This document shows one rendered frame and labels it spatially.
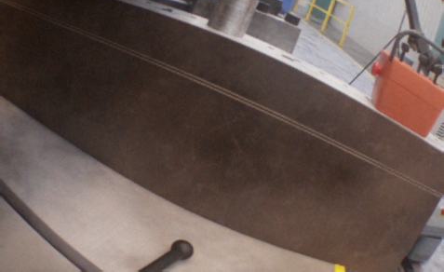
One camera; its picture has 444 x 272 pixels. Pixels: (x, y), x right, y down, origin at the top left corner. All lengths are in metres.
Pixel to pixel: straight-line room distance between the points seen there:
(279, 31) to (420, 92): 1.08
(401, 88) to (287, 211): 0.37
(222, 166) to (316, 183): 0.20
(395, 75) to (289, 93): 0.24
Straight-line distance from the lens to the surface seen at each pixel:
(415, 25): 2.07
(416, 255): 2.10
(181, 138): 1.03
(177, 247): 0.88
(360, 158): 1.01
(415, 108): 1.00
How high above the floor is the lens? 0.85
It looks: 18 degrees down
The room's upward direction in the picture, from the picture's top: 23 degrees clockwise
